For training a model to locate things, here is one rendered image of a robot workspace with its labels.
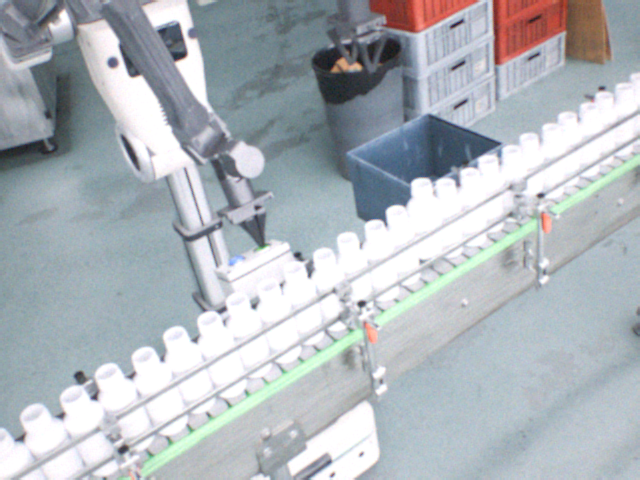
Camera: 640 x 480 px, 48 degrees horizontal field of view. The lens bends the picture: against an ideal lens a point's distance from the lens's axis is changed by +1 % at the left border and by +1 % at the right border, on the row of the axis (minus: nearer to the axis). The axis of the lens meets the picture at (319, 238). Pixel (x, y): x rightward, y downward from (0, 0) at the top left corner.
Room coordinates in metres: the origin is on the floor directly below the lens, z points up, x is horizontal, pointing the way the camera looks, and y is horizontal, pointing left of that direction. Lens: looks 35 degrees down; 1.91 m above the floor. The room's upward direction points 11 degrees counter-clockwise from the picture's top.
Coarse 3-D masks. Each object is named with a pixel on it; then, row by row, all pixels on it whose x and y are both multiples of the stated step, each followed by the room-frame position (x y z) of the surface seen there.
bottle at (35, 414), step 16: (32, 416) 0.79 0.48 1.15; (48, 416) 0.78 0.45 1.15; (32, 432) 0.76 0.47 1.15; (48, 432) 0.77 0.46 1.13; (64, 432) 0.78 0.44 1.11; (32, 448) 0.75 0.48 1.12; (48, 448) 0.75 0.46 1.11; (48, 464) 0.75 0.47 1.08; (64, 464) 0.76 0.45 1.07; (80, 464) 0.77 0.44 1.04
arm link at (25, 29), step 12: (12, 0) 1.32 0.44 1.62; (24, 0) 1.29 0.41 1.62; (36, 0) 1.26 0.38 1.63; (48, 0) 1.27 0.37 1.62; (60, 0) 1.39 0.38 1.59; (0, 12) 1.35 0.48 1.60; (12, 12) 1.32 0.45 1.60; (24, 12) 1.32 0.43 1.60; (36, 12) 1.30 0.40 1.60; (60, 12) 1.40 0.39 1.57; (12, 24) 1.34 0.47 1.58; (24, 24) 1.32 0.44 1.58; (24, 36) 1.34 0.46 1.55; (36, 36) 1.36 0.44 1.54
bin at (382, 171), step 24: (432, 120) 1.90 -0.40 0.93; (384, 144) 1.84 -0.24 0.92; (408, 144) 1.88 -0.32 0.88; (432, 144) 1.91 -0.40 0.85; (456, 144) 1.82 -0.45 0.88; (480, 144) 1.73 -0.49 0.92; (504, 144) 1.65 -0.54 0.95; (360, 168) 1.73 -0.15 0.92; (384, 168) 1.83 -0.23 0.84; (408, 168) 1.87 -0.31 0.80; (432, 168) 1.92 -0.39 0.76; (360, 192) 1.74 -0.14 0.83; (384, 192) 1.64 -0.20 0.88; (408, 192) 1.55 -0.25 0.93; (432, 192) 1.52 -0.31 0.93; (360, 216) 1.76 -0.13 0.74; (384, 216) 1.65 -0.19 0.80
